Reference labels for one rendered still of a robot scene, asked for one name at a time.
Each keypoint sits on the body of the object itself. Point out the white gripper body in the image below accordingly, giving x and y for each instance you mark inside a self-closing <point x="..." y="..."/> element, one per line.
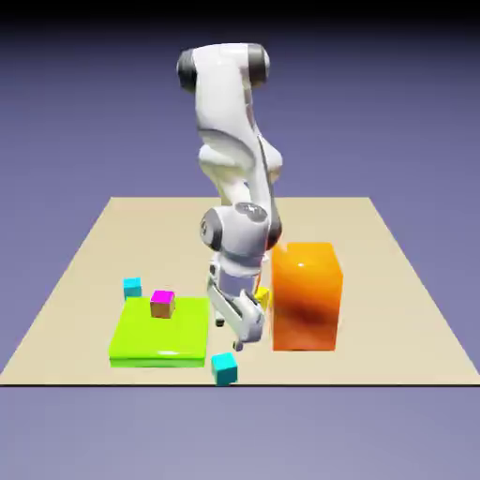
<point x="240" y="313"/>

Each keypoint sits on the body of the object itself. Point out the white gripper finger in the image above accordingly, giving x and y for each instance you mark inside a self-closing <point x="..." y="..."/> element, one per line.
<point x="238" y="345"/>
<point x="219" y="321"/>

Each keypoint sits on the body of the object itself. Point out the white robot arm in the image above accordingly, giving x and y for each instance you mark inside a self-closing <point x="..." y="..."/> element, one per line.
<point x="232" y="150"/>

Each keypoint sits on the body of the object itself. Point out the small cyan cube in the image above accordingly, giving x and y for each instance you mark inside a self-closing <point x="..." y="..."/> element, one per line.
<point x="224" y="369"/>
<point x="132" y="287"/>

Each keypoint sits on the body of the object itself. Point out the small yellow cube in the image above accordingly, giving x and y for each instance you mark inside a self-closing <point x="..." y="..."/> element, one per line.
<point x="263" y="296"/>

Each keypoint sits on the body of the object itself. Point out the small magenta cube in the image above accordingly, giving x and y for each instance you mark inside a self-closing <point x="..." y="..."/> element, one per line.
<point x="162" y="303"/>

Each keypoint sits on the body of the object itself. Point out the large green box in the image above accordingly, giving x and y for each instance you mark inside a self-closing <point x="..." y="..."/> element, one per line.
<point x="161" y="333"/>

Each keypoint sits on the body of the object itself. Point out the large orange box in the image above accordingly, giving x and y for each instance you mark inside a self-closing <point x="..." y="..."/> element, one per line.
<point x="305" y="296"/>

